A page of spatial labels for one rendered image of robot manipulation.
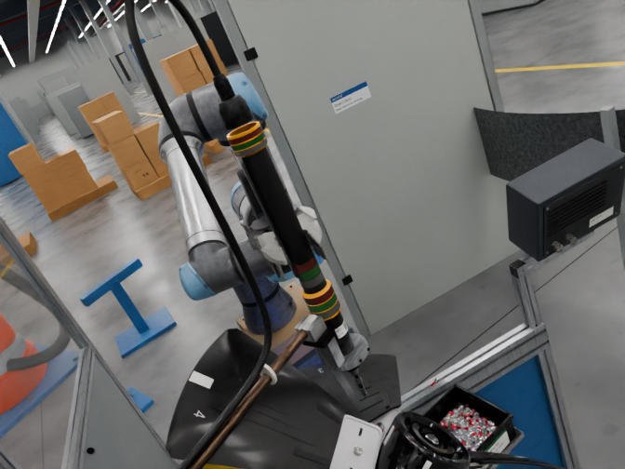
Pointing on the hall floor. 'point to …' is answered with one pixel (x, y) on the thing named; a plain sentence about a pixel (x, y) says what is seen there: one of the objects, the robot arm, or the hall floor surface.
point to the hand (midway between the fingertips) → (298, 245)
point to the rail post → (557, 408)
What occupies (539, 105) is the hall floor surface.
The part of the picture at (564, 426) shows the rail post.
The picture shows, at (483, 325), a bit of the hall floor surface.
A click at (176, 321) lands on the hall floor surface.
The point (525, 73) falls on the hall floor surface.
